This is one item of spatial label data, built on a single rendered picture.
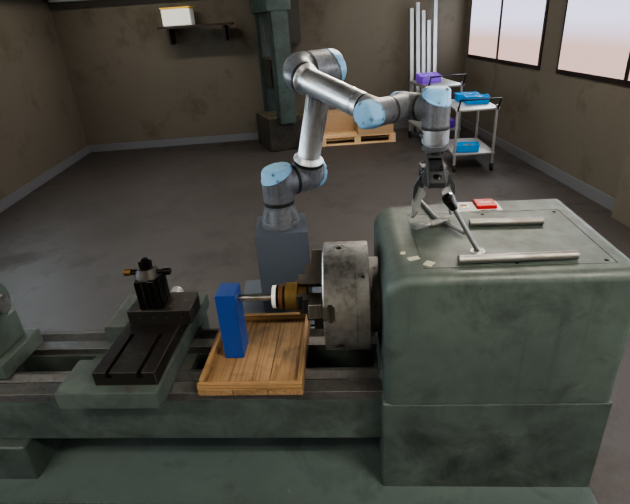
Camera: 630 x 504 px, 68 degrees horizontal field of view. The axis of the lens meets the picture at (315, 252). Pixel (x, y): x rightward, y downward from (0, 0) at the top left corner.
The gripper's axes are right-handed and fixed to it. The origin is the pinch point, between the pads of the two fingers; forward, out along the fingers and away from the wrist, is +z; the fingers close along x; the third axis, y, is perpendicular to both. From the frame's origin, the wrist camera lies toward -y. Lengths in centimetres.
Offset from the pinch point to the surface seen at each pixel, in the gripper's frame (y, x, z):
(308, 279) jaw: -10.3, 37.0, 14.9
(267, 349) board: -12, 52, 39
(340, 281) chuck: -23.3, 27.3, 8.5
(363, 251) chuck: -15.0, 20.9, 4.1
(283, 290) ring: -13.7, 44.2, 16.5
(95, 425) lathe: -29, 104, 54
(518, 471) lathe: -34, -22, 67
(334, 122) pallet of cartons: 659, 44, 99
